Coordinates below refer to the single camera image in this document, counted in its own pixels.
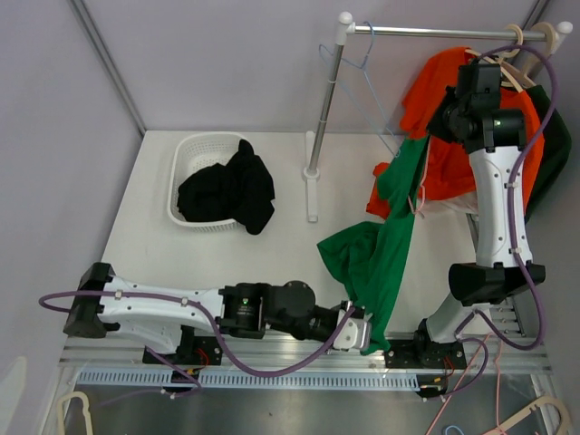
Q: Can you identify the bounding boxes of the orange t shirt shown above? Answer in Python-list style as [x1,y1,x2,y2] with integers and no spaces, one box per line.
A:
[365,45,547,219]

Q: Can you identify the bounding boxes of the blue wire hanger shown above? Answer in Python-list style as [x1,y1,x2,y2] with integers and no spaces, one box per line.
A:
[318,22,400,158]

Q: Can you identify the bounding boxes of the black t shirt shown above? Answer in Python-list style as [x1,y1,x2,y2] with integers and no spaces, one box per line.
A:
[176,139,276,236]

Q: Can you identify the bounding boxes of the pink wire hanger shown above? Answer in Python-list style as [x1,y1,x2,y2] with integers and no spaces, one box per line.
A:
[408,147,430,218]

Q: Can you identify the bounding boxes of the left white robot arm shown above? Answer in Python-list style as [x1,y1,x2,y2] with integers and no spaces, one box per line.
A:
[63,262,372,363]

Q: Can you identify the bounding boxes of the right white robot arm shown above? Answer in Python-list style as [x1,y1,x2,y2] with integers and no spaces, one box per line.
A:
[412,61,546,367]

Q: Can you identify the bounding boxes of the white t shirt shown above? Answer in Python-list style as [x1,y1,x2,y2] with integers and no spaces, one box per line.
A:
[440,191,479,216]

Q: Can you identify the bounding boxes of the dark green t shirt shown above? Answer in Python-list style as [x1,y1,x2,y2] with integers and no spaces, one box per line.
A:
[525,110,572,222]

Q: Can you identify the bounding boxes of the blue hanger on floor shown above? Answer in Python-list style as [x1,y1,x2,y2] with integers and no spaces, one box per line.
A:
[442,425,464,435]

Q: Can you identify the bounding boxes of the beige hanger on floor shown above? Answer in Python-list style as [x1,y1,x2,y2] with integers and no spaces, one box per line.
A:
[54,391,95,435]

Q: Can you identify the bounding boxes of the wooden hanger on floor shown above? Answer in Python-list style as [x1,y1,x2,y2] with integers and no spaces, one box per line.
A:
[485,396,572,435]

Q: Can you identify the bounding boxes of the silver clothes rack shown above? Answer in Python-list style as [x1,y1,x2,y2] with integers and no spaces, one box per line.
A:
[302,9,575,225]

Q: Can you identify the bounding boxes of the white perforated basket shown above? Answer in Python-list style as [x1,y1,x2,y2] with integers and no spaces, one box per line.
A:
[167,131,245,233]

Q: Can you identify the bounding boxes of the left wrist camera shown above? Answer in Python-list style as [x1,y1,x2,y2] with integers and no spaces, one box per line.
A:
[333,318,372,353]

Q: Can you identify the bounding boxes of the white slotted cable duct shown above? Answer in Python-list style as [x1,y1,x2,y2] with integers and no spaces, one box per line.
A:
[76,368,420,392]

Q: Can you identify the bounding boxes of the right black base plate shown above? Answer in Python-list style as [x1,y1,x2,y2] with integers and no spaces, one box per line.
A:
[384,340,467,370]

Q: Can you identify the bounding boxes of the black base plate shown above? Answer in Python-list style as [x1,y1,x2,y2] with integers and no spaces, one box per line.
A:
[384,340,467,370]
[163,336,223,366]

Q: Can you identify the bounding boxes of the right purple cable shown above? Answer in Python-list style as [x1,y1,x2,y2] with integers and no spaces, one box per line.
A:
[452,43,558,404]

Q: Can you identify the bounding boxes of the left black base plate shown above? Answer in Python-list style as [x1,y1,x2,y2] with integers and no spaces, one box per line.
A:
[163,336,223,366]

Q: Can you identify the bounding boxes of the pink cable on floor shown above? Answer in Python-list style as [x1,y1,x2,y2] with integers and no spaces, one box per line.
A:
[425,333,505,435]

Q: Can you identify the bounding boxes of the aluminium mounting rail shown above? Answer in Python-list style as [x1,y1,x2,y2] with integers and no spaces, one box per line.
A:
[58,332,552,374]

